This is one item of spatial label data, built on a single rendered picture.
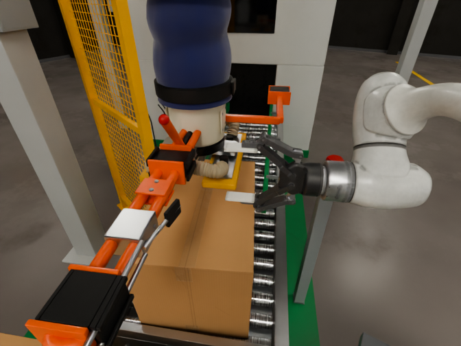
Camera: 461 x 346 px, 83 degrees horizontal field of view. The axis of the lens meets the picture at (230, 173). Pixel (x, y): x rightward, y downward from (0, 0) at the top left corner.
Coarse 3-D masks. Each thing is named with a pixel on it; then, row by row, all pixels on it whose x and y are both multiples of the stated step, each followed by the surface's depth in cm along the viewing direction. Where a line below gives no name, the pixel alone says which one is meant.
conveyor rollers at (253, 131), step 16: (224, 128) 248; (240, 128) 253; (256, 128) 251; (272, 128) 249; (256, 160) 207; (256, 176) 184; (256, 192) 169; (256, 224) 147; (272, 224) 146; (272, 240) 139; (256, 304) 110; (128, 320) 102; (256, 320) 103; (224, 336) 97
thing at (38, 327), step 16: (80, 272) 35; (96, 272) 36; (112, 272) 35; (64, 288) 33; (80, 288) 33; (96, 288) 33; (48, 304) 32; (64, 304) 32; (80, 304) 32; (96, 304) 32; (32, 320) 30; (48, 320) 30; (64, 320) 30; (80, 320) 30; (64, 336) 30; (80, 336) 29
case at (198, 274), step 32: (192, 192) 104; (224, 192) 104; (192, 224) 90; (224, 224) 90; (160, 256) 79; (192, 256) 79; (224, 256) 79; (160, 288) 83; (192, 288) 81; (224, 288) 80; (160, 320) 94; (192, 320) 92; (224, 320) 90
